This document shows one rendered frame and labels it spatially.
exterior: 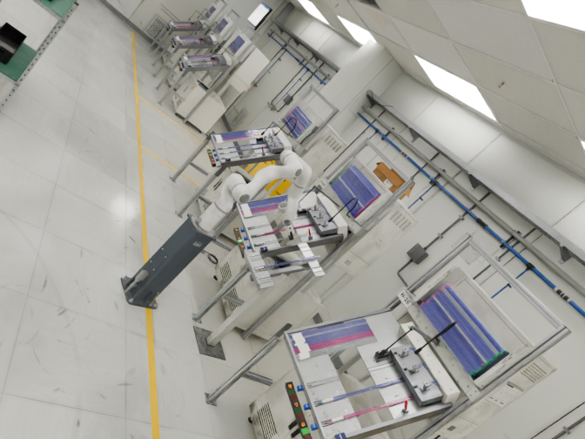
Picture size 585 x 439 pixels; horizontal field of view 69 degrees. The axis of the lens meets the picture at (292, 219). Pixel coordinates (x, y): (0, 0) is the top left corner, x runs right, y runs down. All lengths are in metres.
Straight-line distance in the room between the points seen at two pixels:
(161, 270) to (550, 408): 3.00
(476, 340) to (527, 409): 1.52
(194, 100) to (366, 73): 2.87
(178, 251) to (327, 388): 1.27
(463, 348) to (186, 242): 1.76
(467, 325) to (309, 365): 0.89
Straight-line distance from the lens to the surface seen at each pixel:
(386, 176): 3.86
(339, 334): 2.66
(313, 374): 2.49
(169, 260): 2.93
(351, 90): 6.47
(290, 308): 3.69
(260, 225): 3.44
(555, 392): 3.95
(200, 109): 7.59
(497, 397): 2.77
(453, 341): 2.57
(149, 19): 11.36
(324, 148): 4.60
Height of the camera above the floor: 1.80
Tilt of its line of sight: 13 degrees down
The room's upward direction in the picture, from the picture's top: 46 degrees clockwise
